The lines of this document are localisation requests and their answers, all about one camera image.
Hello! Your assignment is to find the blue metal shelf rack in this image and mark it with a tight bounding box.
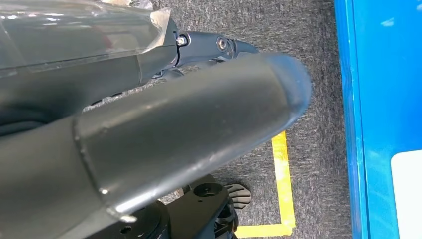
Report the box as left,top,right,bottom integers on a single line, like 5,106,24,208
334,0,422,239

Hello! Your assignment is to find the yellow floor tape rectangle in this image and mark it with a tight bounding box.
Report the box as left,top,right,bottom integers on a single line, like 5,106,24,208
235,131,297,239

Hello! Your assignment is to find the white plastic crate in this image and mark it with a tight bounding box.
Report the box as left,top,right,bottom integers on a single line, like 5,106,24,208
390,150,422,239

